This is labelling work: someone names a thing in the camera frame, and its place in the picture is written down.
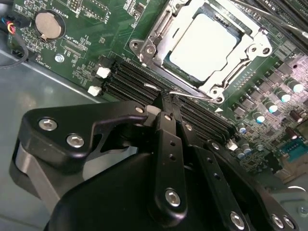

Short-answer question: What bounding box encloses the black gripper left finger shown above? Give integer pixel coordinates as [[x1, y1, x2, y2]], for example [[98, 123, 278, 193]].
[[9, 91, 189, 229]]

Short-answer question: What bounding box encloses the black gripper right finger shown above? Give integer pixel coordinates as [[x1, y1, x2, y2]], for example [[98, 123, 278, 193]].
[[171, 95, 301, 231]]

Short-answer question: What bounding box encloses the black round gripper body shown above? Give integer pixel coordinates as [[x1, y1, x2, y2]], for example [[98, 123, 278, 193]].
[[45, 153, 227, 231]]

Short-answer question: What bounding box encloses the metal socket cover frame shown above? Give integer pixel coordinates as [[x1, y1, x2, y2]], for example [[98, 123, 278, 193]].
[[144, 0, 263, 97]]

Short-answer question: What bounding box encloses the silver square CPU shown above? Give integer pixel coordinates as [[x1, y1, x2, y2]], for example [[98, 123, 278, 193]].
[[168, 13, 238, 81]]

